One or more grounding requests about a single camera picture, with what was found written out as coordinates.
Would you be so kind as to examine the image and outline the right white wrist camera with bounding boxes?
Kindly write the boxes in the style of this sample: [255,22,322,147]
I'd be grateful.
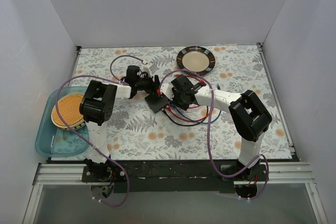
[157,83,174,101]

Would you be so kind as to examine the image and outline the floral tablecloth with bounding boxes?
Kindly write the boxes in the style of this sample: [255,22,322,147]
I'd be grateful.
[72,45,291,160]

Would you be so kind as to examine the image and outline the black network switch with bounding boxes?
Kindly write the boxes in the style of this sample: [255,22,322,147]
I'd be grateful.
[145,93,169,113]

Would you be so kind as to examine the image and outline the red ethernet cable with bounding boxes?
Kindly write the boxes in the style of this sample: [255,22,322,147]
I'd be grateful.
[167,103,203,120]
[165,76,212,121]

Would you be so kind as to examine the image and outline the orange woven round plate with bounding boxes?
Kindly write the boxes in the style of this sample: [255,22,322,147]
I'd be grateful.
[50,93,85,131]

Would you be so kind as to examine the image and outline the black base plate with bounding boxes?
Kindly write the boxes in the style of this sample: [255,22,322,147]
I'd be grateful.
[81,158,272,193]

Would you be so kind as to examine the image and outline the dark rimmed beige plate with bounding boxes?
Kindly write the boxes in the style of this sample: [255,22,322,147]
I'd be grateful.
[176,46,216,76]

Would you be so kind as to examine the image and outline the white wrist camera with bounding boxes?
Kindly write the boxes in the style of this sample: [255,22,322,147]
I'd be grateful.
[157,83,174,101]
[141,62,152,78]

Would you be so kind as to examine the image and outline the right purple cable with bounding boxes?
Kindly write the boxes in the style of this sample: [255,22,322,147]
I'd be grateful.
[159,69,269,200]

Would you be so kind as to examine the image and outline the black ethernet cable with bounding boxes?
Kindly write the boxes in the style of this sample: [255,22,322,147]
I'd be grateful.
[162,103,211,126]

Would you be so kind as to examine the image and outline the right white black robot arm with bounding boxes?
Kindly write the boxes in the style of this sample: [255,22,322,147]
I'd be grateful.
[160,74,272,181]

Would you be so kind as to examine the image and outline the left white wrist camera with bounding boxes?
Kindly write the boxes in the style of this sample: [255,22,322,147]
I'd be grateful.
[141,62,152,78]

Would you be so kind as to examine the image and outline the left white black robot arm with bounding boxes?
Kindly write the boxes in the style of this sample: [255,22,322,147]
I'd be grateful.
[79,66,160,182]

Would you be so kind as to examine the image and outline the teal plastic tray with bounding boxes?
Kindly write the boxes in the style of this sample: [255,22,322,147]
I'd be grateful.
[35,87,89,157]

